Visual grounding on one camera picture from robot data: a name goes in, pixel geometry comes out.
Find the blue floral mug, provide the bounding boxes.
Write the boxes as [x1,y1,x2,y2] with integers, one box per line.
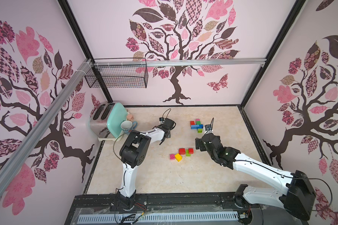
[120,120,138,134]

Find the mint green toaster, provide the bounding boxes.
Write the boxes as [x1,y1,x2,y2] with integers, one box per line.
[89,102,128,141]

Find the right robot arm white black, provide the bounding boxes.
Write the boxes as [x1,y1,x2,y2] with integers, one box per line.
[195,133,332,221]

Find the black wire basket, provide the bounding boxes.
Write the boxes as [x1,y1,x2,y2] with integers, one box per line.
[85,57,149,89]

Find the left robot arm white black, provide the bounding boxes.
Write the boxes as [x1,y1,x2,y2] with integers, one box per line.
[115,119,176,211]

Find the white slotted cable duct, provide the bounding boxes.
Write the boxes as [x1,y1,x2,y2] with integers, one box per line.
[76,211,239,225]

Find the aluminium frame rail left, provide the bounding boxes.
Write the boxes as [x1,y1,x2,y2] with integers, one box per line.
[0,59,93,197]

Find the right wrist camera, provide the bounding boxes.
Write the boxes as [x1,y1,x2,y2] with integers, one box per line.
[204,124,212,133]

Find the blue long lego brick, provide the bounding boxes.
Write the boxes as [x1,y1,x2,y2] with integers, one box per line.
[191,124,203,129]

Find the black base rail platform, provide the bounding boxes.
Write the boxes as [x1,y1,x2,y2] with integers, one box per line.
[64,191,309,225]

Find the yellow lego brick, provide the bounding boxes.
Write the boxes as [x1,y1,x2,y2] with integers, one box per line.
[175,153,183,162]

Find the aluminium frame rail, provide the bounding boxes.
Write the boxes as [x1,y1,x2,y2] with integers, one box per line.
[0,59,93,197]
[94,58,267,67]

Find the pink patterned small jar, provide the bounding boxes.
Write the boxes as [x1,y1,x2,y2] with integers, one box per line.
[126,113,134,122]

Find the aluminium frame rail back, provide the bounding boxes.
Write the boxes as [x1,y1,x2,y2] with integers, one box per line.
[94,58,267,67]

